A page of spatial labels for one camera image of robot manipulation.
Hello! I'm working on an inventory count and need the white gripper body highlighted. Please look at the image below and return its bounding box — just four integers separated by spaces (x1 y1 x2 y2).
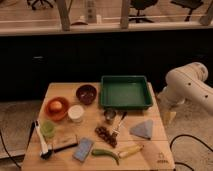
157 86 185 113

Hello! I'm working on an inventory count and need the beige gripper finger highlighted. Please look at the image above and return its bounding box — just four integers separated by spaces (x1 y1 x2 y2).
163 111 176 125

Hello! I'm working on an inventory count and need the blue-grey towel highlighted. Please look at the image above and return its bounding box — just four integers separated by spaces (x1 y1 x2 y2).
130 120 153 139

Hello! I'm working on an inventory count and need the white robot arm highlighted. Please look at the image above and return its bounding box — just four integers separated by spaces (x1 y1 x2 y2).
157 62 213 126

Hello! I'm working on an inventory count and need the orange bowl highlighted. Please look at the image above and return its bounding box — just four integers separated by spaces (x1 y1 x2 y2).
45 97 69 121

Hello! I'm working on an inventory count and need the egg in orange bowl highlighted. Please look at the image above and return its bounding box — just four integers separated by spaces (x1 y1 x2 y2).
49 101 62 112

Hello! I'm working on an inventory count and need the green plastic tray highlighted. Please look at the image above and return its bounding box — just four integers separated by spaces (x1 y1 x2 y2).
99 75 153 110

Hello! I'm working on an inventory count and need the brown grape bunch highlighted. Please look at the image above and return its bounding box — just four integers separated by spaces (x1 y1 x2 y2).
95 126 117 148

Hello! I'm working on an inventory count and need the blue sponge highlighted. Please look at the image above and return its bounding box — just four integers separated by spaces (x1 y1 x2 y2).
73 137 94 162

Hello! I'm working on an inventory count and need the white cup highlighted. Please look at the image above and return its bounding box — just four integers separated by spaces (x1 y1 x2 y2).
68 105 84 123

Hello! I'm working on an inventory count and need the wooden block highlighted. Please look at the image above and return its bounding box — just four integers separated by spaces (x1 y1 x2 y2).
53 135 77 149

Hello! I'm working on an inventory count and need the green plastic cup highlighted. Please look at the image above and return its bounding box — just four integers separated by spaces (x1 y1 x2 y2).
40 120 55 138

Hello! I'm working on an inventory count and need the black cable right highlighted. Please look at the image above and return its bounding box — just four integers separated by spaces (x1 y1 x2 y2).
169 133 213 171

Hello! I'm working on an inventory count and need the black cable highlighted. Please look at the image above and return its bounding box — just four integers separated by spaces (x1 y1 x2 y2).
169 133 213 171
0 129 22 169

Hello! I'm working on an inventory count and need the metal spoon black handle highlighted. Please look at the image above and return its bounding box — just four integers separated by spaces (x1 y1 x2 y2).
112 112 127 137

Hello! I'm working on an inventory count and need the white handled brush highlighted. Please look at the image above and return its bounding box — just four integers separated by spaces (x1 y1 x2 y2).
34 121 49 159

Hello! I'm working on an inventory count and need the black handled knife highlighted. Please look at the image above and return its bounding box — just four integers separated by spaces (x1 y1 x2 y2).
40 143 77 160

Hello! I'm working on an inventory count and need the black cable left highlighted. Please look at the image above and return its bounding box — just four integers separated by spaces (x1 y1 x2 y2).
0 129 22 169

